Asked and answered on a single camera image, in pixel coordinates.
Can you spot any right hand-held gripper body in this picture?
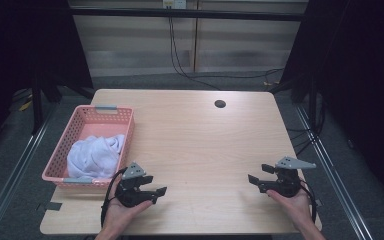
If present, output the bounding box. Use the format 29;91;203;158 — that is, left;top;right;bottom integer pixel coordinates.
259;156;317;198

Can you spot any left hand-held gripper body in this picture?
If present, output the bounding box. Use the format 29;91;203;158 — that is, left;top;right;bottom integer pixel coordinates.
114;161;156;208

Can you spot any white printed towel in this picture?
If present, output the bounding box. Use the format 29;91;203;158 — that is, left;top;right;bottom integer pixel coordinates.
66;133;127;179

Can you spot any pink perforated plastic basket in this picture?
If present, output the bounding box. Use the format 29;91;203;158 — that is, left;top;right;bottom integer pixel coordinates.
41;104;136;191

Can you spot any person's left hand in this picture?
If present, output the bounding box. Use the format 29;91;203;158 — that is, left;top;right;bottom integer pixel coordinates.
104;179;155;232

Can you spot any person's right hand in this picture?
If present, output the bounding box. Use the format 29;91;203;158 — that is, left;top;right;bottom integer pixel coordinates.
265;188;315;232

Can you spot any black curtain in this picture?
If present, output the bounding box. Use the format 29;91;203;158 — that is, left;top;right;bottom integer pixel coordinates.
278;0;384;204
0;0;95;151

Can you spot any yellow floor object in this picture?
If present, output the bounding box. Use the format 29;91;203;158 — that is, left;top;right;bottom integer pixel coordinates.
18;99;34;112

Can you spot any black horizontal metal bar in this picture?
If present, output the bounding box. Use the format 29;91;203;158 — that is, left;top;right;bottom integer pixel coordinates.
69;7;307;22

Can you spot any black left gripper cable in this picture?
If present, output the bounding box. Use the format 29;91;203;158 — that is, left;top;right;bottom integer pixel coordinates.
100;167;128;228

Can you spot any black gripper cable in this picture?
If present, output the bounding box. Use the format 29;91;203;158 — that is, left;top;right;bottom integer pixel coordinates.
299;179;318;224
100;167;128;228

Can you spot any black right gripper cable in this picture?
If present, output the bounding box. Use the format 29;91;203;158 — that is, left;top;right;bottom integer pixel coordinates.
299;179;318;224

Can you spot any black cable bundle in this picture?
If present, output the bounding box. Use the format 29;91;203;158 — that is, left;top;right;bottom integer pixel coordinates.
285;94;327;157

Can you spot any silver metal floor rail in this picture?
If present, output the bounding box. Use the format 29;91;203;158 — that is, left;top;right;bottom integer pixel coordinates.
0;104;59;240
294;103;376;240

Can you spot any black metal stand post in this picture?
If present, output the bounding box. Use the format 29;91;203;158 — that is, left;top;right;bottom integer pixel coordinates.
30;66;45;135
307;74;318;132

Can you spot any black floor cable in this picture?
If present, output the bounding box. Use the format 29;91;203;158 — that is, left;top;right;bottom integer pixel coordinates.
186;67;285;81

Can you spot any black hanging wall cable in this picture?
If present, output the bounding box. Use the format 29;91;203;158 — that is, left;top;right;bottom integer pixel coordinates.
168;16;222;91

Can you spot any white wall power socket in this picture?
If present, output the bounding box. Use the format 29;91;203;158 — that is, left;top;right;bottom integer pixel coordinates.
161;0;188;10

